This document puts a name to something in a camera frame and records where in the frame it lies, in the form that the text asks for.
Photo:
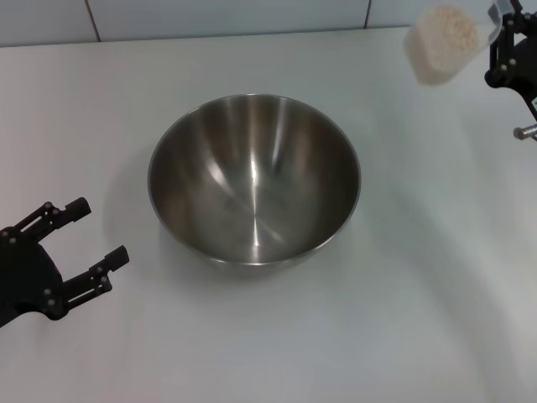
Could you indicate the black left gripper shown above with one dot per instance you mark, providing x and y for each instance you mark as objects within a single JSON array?
[{"x": 25, "y": 273}]

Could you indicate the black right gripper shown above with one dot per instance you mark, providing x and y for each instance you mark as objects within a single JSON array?
[{"x": 526, "y": 67}]

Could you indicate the white rice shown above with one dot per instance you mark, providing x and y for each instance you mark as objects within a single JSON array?
[{"x": 449, "y": 25}]

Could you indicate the transparent plastic cup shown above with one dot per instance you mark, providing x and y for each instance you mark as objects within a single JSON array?
[{"x": 421, "y": 65}]

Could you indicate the stainless steel mixing bowl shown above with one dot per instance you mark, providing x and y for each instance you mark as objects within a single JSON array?
[{"x": 251, "y": 189}]

